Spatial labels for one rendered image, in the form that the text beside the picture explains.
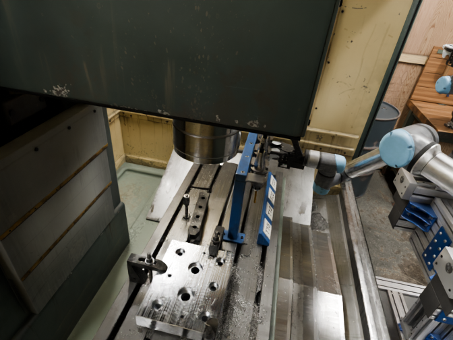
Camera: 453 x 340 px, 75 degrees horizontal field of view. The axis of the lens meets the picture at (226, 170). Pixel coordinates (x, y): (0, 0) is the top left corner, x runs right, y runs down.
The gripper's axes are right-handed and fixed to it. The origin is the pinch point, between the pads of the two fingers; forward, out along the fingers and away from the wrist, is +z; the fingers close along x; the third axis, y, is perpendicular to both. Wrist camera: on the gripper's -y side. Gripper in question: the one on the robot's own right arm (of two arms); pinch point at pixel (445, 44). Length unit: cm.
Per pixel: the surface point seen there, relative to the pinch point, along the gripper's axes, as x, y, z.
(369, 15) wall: -47, -17, -8
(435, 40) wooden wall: 86, 27, 125
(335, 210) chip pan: -53, 84, -26
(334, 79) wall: -58, 12, -6
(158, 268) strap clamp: -142, 39, -94
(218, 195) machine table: -122, 52, -44
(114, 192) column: -167, 40, -51
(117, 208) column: -168, 48, -52
